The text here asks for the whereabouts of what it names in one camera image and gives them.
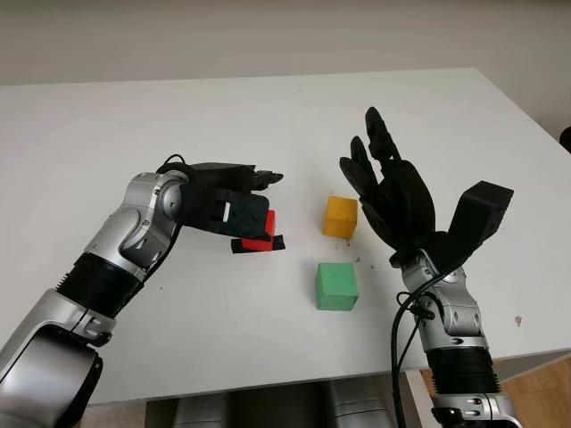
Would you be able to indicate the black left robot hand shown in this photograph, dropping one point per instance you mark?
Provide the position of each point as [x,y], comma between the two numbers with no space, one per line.
[223,176]

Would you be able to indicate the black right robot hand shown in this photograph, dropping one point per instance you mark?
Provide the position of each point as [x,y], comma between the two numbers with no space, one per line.
[401,200]

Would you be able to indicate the yellow cube block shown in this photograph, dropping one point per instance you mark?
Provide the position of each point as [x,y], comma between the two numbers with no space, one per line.
[339,218]

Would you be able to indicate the red cube block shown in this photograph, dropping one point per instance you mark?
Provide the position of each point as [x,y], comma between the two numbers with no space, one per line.
[269,223]

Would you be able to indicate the green cube block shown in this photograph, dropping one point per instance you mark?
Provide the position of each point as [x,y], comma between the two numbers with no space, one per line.
[336,287]

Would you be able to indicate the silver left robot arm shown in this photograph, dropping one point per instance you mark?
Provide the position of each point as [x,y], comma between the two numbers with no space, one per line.
[129,232]

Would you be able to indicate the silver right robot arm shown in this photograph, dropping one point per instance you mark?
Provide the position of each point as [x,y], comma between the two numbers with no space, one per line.
[459,321]

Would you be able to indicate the grey table support panel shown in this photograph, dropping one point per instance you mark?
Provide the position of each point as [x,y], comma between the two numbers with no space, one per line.
[417,397]

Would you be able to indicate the grey right robot leg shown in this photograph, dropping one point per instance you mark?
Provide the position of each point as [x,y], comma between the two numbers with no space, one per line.
[361,405]

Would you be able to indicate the grey robot leg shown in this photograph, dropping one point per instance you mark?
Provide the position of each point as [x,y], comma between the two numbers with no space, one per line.
[201,412]
[361,405]

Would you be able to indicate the grey left robot leg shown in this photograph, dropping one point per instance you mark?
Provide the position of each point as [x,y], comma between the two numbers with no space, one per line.
[201,412]

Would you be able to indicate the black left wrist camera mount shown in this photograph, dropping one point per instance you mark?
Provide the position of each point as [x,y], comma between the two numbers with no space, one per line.
[241,218]

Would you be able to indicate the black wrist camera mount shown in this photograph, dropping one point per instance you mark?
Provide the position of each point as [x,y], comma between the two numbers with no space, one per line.
[484,214]
[241,218]

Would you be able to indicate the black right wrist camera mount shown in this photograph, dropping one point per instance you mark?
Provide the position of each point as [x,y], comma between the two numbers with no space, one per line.
[484,214]

